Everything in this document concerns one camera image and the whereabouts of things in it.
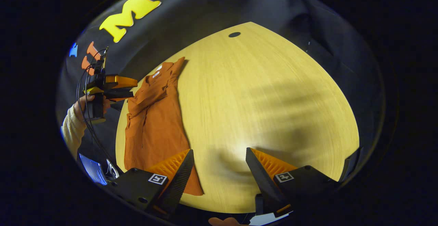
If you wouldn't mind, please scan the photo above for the dark flat panel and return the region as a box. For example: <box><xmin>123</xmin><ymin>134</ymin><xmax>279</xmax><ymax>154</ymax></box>
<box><xmin>338</xmin><ymin>146</ymin><xmax>364</xmax><ymax>183</ymax></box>

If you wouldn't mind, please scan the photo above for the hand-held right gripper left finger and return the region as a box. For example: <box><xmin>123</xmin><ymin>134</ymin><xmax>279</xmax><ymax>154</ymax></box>
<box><xmin>109</xmin><ymin>148</ymin><xmax>195</xmax><ymax>216</ymax></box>

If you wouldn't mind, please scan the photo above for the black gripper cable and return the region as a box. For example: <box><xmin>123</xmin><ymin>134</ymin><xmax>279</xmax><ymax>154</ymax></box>
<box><xmin>77</xmin><ymin>48</ymin><xmax>115</xmax><ymax>167</ymax></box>

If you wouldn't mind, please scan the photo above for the blue lit computer screen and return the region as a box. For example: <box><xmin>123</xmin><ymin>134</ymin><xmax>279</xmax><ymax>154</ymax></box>
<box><xmin>79</xmin><ymin>153</ymin><xmax>108</xmax><ymax>185</ymax></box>

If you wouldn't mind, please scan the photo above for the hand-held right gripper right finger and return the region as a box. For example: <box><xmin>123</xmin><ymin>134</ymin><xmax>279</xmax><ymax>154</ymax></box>
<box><xmin>246</xmin><ymin>147</ymin><xmax>341</xmax><ymax>216</ymax></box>

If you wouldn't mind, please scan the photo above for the black backdrop cloth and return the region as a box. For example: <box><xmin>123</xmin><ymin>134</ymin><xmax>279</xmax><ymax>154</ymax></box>
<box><xmin>56</xmin><ymin>0</ymin><xmax>385</xmax><ymax>185</ymax></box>

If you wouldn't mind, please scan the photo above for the orange button-up shirt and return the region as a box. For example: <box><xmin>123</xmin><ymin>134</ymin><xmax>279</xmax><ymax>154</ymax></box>
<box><xmin>124</xmin><ymin>57</ymin><xmax>205</xmax><ymax>196</ymax></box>

